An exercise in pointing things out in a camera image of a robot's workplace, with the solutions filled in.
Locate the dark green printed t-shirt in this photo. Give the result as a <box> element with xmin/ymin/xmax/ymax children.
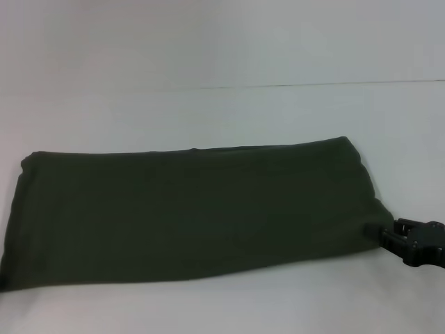
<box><xmin>0</xmin><ymin>136</ymin><xmax>396</xmax><ymax>294</ymax></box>

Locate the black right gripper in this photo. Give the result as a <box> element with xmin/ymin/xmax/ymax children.
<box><xmin>363</xmin><ymin>217</ymin><xmax>445</xmax><ymax>269</ymax></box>

